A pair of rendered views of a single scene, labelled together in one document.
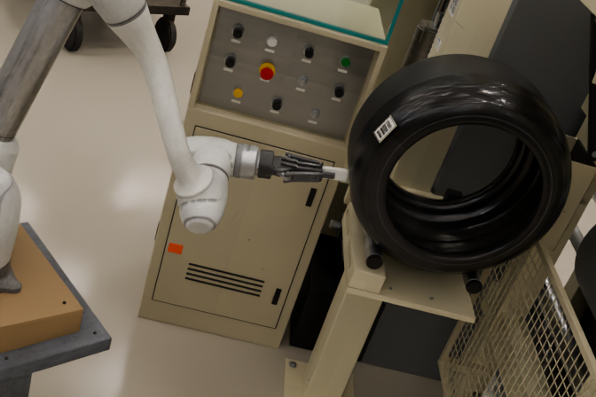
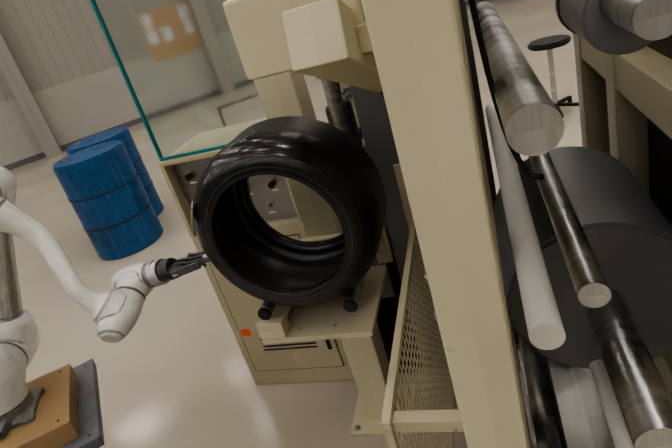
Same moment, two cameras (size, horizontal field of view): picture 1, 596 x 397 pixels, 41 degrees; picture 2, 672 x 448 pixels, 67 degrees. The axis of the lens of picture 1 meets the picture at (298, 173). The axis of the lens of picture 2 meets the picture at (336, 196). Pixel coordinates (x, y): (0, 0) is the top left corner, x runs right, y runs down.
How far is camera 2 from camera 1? 1.37 m
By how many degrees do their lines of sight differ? 24
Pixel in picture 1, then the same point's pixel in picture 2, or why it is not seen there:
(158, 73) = (39, 243)
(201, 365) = (294, 411)
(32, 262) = (57, 393)
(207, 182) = (102, 304)
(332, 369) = (370, 390)
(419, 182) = (326, 229)
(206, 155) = (120, 281)
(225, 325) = (311, 374)
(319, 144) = (281, 226)
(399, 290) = (308, 327)
